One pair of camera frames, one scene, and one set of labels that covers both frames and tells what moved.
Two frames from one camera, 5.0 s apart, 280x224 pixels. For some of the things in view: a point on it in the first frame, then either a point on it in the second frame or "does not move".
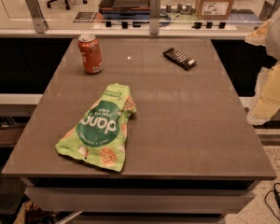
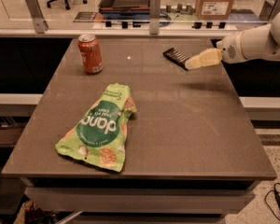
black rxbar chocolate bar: [178, 58] does not move
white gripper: [278, 36] to [230, 50]
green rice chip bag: [100, 134] does not move
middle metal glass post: [155, 4] does not move
